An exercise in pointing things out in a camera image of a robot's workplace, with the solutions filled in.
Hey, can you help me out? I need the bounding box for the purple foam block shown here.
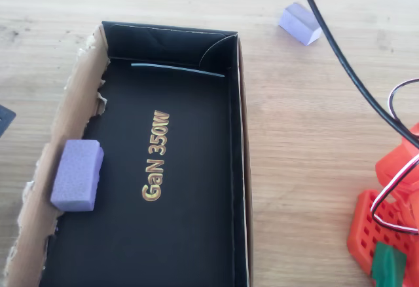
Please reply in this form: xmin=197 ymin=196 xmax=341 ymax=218
xmin=278 ymin=2 xmax=323 ymax=47
xmin=50 ymin=139 xmax=105 ymax=212

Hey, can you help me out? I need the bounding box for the black cardboard box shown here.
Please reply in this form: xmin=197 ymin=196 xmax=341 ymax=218
xmin=3 ymin=20 xmax=255 ymax=287

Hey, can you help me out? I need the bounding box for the thick black cable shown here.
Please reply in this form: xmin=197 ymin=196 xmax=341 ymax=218
xmin=300 ymin=0 xmax=419 ymax=150

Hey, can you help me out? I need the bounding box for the red white black servo wire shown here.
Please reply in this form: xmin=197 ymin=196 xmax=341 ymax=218
xmin=369 ymin=77 xmax=419 ymax=235

